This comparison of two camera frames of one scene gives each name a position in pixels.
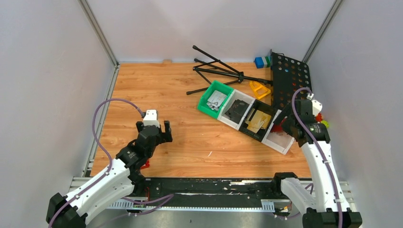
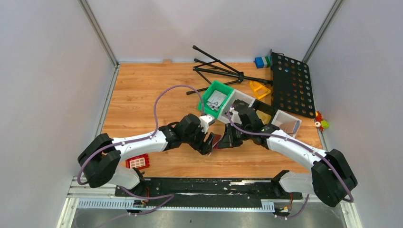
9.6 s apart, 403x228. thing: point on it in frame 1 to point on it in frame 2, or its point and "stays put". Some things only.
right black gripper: x=284 y=123 to x=228 y=141
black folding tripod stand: x=220 y=66 stays put
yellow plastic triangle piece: x=260 y=90 stays put
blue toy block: x=259 y=62 stays put
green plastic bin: x=213 y=98 stays put
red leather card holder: x=277 y=128 to x=217 y=137
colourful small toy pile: x=319 y=118 stays put
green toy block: x=268 y=61 stays put
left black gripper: x=166 y=137 to x=199 y=147
